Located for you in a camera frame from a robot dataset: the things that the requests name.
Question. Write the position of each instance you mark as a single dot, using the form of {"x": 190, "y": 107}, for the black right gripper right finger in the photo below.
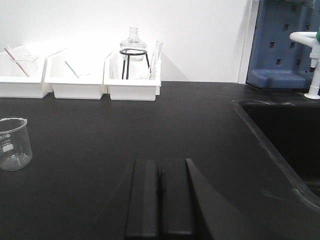
{"x": 191, "y": 209}

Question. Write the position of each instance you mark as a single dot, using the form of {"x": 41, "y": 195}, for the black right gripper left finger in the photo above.
{"x": 142, "y": 217}

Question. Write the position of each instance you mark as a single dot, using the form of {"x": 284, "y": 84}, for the clear glass beaker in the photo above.
{"x": 15, "y": 147}

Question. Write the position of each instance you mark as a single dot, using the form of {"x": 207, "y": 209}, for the black lab sink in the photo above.
{"x": 290, "y": 134}

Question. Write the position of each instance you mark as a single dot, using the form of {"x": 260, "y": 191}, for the right white plastic bin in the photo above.
{"x": 138, "y": 87}

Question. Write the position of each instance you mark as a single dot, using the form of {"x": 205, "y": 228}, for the white plastic bin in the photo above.
{"x": 87, "y": 62}
{"x": 138, "y": 87}
{"x": 14, "y": 83}

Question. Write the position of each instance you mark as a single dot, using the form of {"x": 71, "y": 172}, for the clear glass test tube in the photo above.
{"x": 155, "y": 58}

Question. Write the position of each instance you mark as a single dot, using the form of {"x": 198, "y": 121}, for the middle white plastic bin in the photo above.
{"x": 87, "y": 62}

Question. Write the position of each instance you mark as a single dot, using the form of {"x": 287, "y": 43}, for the blue pegboard drying rack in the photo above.
{"x": 276, "y": 62}

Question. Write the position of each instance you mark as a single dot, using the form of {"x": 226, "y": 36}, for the clear glass flask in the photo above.
{"x": 133, "y": 42}

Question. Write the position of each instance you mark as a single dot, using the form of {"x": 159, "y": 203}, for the green glass rod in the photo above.
{"x": 74, "y": 73}

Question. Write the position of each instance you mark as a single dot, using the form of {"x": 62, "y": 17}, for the left white plastic bin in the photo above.
{"x": 14, "y": 83}

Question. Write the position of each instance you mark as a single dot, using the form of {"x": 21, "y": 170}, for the white lab faucet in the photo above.
{"x": 312, "y": 40}

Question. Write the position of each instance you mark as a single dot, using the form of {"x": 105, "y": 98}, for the red glass rod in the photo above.
{"x": 14, "y": 60}

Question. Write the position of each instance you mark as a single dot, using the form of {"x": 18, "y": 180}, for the black metal ring stand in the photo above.
{"x": 128, "y": 53}

